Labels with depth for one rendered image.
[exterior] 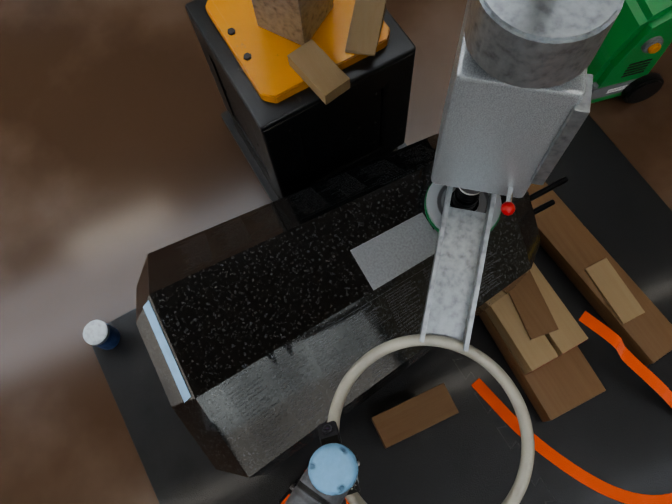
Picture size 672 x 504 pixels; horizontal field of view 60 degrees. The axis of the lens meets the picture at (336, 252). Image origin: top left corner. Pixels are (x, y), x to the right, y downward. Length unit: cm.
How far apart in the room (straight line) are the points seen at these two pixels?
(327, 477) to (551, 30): 84
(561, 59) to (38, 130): 263
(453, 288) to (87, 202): 187
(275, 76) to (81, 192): 128
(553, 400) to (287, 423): 105
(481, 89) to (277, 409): 105
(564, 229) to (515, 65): 164
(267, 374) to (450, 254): 59
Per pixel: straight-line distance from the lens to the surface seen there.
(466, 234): 154
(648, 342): 254
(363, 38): 203
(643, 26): 268
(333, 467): 115
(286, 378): 166
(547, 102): 110
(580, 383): 239
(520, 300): 227
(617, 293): 252
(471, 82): 107
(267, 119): 195
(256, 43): 208
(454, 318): 153
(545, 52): 95
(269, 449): 179
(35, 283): 286
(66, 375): 269
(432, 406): 225
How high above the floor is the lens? 237
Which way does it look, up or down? 70 degrees down
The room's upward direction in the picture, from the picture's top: 9 degrees counter-clockwise
